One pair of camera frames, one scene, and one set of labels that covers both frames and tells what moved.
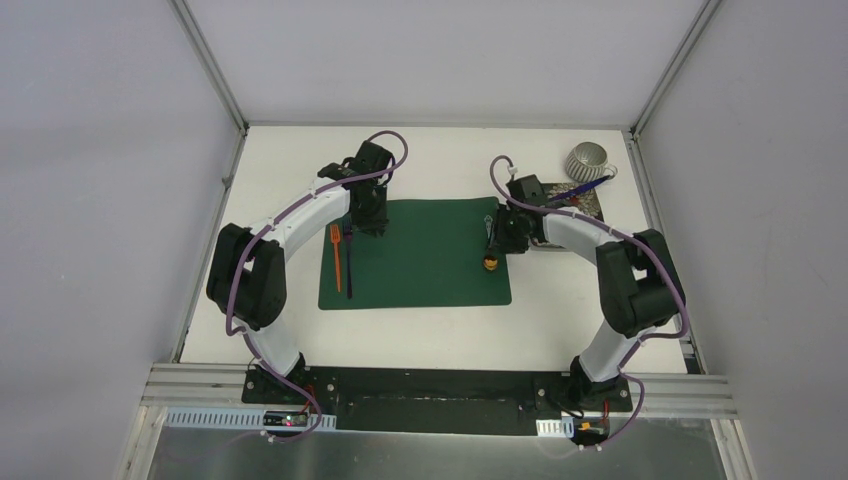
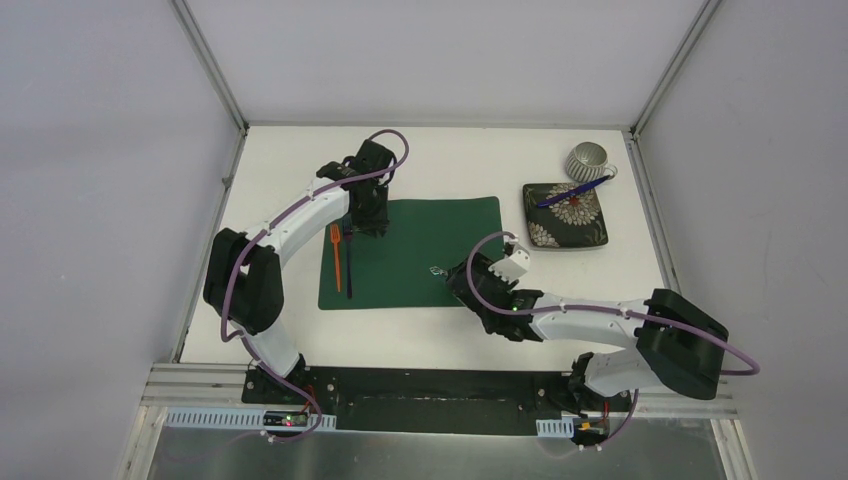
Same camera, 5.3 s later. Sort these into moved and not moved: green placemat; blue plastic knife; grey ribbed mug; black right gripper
Moved: black right gripper
Not moved: grey ribbed mug; green placemat; blue plastic knife
